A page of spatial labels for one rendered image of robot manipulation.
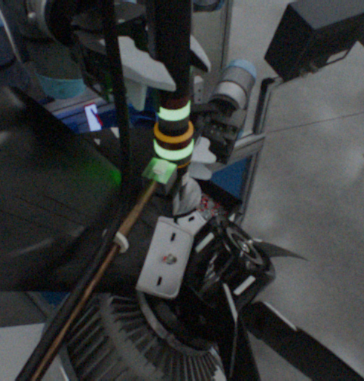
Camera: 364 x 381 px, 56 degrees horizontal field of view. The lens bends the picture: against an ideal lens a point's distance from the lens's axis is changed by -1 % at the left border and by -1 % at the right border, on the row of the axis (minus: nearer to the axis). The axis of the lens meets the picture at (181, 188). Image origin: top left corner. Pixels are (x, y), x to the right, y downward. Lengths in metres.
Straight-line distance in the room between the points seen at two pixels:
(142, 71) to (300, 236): 1.77
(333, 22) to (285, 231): 1.25
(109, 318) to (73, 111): 0.81
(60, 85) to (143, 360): 0.41
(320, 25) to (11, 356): 0.93
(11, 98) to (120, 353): 0.32
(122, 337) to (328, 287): 1.54
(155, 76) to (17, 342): 0.39
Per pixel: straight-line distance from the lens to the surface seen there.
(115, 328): 0.48
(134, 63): 0.32
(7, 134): 0.38
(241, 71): 0.80
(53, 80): 0.58
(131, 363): 0.48
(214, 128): 0.67
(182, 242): 0.45
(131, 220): 0.34
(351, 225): 2.17
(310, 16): 1.02
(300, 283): 1.88
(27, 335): 0.55
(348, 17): 1.08
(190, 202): 0.46
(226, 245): 0.43
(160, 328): 0.47
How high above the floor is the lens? 1.64
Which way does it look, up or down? 51 degrees down
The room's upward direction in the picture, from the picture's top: straight up
